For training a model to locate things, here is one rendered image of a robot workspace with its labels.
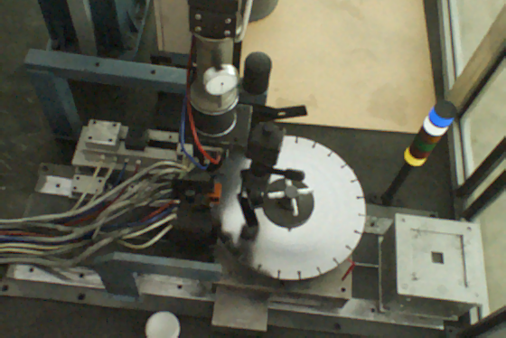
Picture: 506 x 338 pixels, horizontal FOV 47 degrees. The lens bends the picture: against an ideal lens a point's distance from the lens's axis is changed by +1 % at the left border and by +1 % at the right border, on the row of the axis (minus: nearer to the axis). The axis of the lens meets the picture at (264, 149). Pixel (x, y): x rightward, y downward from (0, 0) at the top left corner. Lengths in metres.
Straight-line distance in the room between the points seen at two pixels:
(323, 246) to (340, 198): 0.12
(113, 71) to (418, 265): 0.77
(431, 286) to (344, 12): 0.92
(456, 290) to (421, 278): 0.07
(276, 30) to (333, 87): 0.25
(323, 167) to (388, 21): 0.71
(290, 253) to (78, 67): 0.59
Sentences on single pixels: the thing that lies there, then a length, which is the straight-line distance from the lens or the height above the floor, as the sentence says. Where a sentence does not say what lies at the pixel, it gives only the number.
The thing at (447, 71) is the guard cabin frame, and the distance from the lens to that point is 1.74.
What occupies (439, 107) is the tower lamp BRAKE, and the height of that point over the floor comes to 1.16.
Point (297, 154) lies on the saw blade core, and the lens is 1.28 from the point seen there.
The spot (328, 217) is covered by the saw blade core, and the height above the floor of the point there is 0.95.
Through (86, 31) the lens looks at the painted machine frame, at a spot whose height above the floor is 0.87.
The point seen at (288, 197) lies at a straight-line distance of 1.17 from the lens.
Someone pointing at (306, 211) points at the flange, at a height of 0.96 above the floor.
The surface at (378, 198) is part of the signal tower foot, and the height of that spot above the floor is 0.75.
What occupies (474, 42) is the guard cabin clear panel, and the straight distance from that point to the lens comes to 1.65.
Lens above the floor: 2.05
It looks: 59 degrees down
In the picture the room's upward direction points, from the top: 11 degrees clockwise
